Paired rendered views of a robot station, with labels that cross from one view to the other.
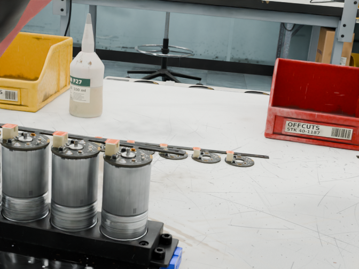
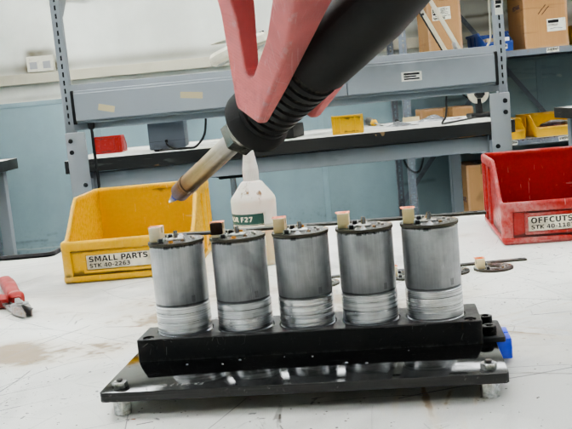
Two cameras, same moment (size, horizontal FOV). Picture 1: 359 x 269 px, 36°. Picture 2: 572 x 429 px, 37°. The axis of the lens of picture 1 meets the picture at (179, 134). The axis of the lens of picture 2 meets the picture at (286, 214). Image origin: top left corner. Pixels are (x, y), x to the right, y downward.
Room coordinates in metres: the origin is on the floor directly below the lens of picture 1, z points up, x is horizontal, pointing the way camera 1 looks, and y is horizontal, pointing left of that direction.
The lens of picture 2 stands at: (-0.10, 0.10, 0.87)
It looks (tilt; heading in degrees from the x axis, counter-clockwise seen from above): 7 degrees down; 357
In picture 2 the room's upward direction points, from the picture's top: 5 degrees counter-clockwise
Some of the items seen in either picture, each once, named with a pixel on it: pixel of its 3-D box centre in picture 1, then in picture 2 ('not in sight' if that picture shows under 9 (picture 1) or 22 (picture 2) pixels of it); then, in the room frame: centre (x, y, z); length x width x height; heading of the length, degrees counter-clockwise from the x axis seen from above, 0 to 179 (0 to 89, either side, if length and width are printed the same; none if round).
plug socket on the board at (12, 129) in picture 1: (11, 132); (282, 224); (0.27, 0.09, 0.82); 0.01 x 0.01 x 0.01; 80
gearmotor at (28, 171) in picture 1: (25, 183); (305, 284); (0.27, 0.08, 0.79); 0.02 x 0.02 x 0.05
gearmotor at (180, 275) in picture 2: not in sight; (181, 293); (0.28, 0.14, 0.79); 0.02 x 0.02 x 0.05
